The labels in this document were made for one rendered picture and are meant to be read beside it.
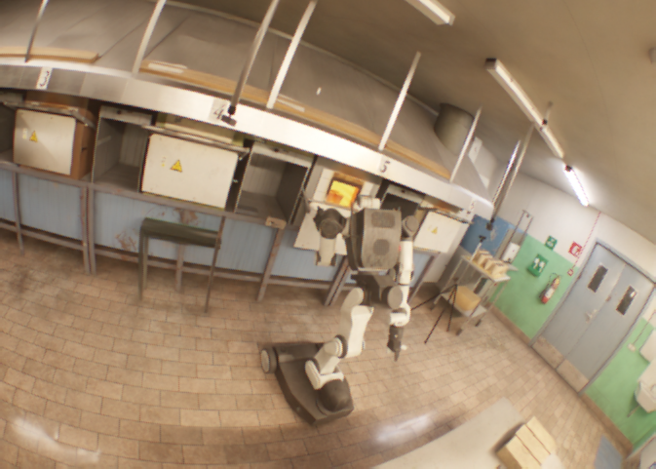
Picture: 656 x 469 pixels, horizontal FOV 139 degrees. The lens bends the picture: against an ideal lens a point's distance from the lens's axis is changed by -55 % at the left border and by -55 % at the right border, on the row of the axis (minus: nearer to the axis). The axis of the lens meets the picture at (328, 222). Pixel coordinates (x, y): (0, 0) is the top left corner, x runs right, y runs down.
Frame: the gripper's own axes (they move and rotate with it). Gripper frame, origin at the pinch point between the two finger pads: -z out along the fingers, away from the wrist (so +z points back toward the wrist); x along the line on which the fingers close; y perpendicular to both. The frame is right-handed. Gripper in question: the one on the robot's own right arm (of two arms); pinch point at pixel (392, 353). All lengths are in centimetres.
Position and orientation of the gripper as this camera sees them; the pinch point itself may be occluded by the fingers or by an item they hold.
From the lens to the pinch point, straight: 170.8
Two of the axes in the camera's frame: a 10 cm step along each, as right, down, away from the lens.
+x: -2.0, -0.2, 9.8
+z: 0.9, -10.0, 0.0
